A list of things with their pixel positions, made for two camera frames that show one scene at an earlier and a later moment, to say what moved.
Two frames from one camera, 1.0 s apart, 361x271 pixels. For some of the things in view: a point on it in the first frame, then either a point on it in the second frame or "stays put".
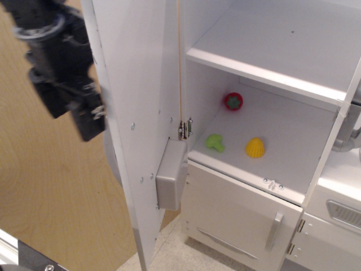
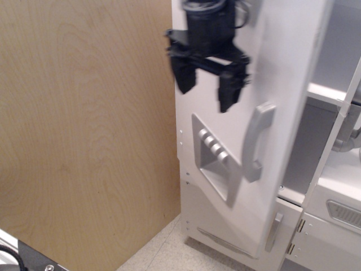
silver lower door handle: [278, 218] stays put
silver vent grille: [344, 214] stays put
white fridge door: [138, 46] to [252, 152]
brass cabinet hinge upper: [300, 225] stays put
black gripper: [65, 83] to [208, 40]
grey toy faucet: [344, 141] stays put
